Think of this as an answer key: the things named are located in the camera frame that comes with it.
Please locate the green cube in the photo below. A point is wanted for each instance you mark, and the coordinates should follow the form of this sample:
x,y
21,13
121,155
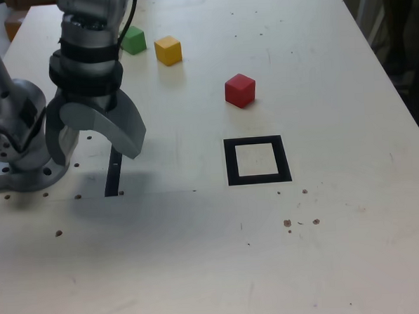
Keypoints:
x,y
135,41

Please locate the yellow cube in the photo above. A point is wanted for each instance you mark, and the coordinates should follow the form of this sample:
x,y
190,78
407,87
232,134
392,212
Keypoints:
x,y
169,51

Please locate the red cube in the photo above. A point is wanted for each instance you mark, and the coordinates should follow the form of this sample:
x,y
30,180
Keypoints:
x,y
239,92

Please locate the black tape strip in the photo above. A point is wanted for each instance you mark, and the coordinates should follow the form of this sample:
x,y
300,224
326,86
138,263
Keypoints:
x,y
112,179

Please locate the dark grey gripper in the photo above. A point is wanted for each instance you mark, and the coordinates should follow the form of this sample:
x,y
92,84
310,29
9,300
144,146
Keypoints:
x,y
103,101

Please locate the black tape square outline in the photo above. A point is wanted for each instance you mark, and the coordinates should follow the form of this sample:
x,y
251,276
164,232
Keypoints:
x,y
231,163

